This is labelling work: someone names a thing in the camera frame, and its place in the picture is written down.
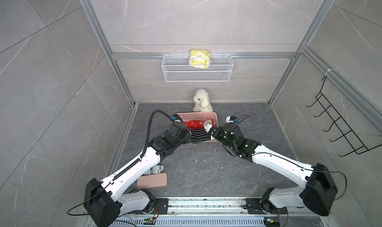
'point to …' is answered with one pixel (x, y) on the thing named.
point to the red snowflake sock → (197, 124)
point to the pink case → (152, 180)
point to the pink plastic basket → (201, 116)
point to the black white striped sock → (200, 135)
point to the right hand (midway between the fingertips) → (211, 128)
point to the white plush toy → (202, 103)
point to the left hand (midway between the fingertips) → (190, 130)
